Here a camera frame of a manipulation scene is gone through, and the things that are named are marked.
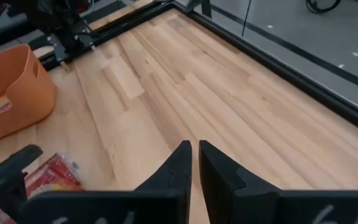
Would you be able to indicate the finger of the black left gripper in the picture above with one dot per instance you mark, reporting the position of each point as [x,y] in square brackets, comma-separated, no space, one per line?
[12,196]
[20,160]

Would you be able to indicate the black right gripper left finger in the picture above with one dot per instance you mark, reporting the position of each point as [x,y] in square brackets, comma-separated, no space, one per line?
[176,174]

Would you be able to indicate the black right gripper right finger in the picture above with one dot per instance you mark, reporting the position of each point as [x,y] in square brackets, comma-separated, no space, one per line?
[222,186]

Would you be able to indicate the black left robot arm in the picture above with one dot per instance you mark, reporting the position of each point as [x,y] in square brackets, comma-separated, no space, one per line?
[57,21]

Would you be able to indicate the orange plastic basket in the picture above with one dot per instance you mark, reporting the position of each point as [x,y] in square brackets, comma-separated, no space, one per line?
[23,93]

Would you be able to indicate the thin black pole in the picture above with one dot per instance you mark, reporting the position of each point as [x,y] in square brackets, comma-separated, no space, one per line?
[245,18]

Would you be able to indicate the black table frame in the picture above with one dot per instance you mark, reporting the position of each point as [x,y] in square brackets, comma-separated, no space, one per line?
[291,74]

